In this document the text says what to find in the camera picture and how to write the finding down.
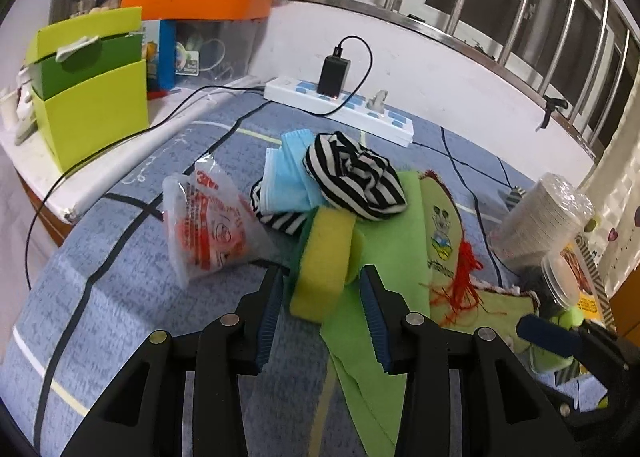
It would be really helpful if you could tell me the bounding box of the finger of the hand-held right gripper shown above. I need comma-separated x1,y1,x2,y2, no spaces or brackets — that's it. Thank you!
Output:
516,314,628,375
537,382,613,430

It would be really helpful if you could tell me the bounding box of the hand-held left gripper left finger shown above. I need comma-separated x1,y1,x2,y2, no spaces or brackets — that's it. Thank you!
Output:
60,264,287,457

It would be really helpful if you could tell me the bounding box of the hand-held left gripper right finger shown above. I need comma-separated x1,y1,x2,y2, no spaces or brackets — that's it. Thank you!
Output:
359,264,583,457

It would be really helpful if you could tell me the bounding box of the yellow cardboard box tray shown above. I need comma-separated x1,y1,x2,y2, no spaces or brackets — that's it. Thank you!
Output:
504,186,617,384

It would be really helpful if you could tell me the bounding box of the green plain cloth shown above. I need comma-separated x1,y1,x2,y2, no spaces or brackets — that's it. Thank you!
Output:
319,170,437,457

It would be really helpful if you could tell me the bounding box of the yellow sponge green backing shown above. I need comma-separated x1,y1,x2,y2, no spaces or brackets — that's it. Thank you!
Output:
289,207,366,324

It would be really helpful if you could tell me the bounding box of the red tassel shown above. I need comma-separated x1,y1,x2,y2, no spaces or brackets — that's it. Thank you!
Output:
429,237,487,329

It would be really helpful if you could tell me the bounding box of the clear plastic bag red print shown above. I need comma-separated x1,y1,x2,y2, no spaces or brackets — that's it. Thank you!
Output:
162,154,279,290

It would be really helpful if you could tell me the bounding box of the green cartoon embroidered cloth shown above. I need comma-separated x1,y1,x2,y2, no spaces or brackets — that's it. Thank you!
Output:
419,171,540,355

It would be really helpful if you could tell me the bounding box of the large black white striped sock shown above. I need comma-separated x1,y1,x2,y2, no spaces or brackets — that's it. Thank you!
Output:
304,131,408,222

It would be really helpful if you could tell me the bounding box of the green cylinder container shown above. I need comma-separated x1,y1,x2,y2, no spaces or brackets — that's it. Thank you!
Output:
529,309,587,374

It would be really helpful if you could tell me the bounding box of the clear plastic lid container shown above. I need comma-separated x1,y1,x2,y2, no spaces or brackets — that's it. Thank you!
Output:
540,252,608,319

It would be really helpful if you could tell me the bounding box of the small black white striped sock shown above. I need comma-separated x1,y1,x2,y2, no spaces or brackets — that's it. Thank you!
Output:
249,178,312,238

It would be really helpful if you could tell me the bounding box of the stack of clear plastic cups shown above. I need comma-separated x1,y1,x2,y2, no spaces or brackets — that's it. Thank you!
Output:
492,172,596,279

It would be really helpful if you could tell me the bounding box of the blue plaid bed sheet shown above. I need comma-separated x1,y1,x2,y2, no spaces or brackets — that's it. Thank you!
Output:
0,100,616,457

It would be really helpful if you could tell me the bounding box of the blue face mask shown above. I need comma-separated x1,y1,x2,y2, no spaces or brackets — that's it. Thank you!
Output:
262,130,327,215

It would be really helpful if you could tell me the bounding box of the cream heart print curtain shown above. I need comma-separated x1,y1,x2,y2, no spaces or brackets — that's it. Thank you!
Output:
577,27,640,300

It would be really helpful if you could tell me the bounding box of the white power strip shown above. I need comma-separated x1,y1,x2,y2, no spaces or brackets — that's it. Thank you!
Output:
263,76,416,147

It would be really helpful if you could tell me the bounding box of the black tie on railing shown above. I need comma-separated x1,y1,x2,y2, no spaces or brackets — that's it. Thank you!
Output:
539,94,567,131

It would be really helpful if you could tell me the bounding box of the black charger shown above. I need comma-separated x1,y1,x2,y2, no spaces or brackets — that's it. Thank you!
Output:
315,55,350,98

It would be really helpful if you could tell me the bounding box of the lime green paper bag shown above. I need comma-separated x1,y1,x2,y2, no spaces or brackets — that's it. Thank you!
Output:
25,7,151,174

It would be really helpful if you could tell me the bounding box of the blue carton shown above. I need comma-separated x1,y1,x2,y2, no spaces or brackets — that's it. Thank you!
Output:
142,20,177,94

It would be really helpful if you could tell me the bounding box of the clear bin with orange lid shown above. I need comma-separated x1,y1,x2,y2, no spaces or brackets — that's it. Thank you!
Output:
121,0,275,89

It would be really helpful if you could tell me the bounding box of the long black cable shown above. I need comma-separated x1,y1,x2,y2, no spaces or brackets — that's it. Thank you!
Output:
26,81,267,288

